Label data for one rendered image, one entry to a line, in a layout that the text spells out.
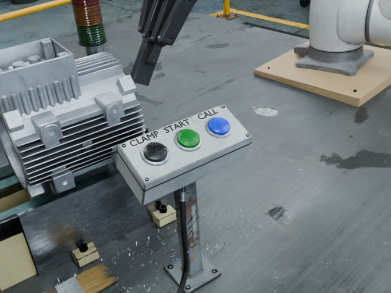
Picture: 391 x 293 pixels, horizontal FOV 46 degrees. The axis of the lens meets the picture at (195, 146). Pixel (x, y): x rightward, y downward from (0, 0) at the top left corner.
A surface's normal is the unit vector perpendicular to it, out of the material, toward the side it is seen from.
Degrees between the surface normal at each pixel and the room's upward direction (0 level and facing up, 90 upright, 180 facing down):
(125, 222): 90
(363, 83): 2
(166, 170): 22
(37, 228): 90
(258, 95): 0
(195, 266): 90
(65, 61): 90
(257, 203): 0
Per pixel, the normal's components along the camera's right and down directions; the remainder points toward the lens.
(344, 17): -0.53, 0.45
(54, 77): 0.56, 0.42
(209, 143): 0.16, -0.62
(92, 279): -0.03, -0.84
